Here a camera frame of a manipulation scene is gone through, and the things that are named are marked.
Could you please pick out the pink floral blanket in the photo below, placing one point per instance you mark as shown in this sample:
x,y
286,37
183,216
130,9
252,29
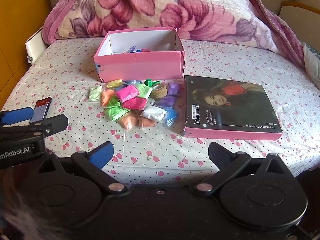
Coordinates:
x,y
155,5

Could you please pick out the cherry print bedsheet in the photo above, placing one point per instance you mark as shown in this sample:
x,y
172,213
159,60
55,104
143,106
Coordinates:
x,y
62,75

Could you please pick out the yellow wooden cabinet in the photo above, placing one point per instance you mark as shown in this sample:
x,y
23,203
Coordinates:
x,y
20,25

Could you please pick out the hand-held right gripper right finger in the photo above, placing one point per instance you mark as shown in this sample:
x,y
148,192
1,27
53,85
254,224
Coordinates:
x,y
220,153

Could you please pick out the green plastic toy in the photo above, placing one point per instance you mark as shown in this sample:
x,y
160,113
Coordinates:
x,y
150,82

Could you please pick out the black smartphone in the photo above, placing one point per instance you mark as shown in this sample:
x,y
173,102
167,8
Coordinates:
x,y
42,108

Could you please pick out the portrait print box lid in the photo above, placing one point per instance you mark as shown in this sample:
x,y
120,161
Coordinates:
x,y
230,105

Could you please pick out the white bed frame board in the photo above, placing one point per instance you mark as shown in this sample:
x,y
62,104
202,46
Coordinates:
x,y
35,45

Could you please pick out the pink cardboard box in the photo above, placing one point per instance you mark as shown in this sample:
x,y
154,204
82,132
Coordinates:
x,y
140,66

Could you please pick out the pile of colourful clay packets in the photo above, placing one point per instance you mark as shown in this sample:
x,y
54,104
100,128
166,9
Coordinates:
x,y
130,105

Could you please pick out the white blue-print pillow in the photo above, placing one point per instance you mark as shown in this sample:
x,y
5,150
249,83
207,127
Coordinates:
x,y
312,62

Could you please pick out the brown tape roll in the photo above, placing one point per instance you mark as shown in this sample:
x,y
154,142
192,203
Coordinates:
x,y
157,92

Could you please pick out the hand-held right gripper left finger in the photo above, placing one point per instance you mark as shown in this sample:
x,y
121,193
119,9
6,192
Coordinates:
x,y
103,155

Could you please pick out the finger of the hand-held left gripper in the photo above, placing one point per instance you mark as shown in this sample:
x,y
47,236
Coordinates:
x,y
18,116
50,124

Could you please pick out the white yellow-edged furniture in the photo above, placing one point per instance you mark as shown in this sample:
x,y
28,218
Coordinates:
x,y
300,20

